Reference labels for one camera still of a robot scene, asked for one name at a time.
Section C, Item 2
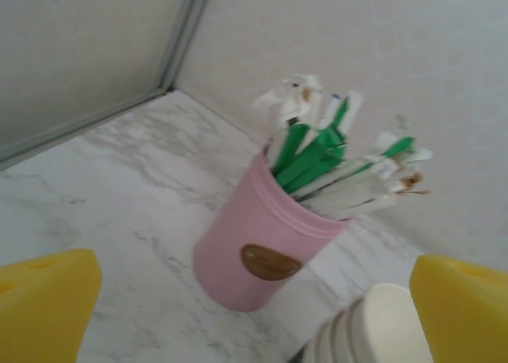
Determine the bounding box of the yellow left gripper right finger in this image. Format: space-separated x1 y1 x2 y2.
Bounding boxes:
409 253 508 363

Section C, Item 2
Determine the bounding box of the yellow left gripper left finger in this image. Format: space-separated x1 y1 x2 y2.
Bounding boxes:
0 248 103 363

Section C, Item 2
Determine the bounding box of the green white sugar packet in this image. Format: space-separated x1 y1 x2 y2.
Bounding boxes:
359 134 434 169
317 91 364 140

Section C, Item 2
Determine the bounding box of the pink canister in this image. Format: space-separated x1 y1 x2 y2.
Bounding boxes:
192 146 350 312

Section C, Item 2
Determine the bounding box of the aluminium side rail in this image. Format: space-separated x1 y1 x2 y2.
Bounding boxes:
0 85 172 172

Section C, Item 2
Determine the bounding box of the aluminium frame post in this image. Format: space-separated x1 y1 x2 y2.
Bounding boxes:
156 0 218 93

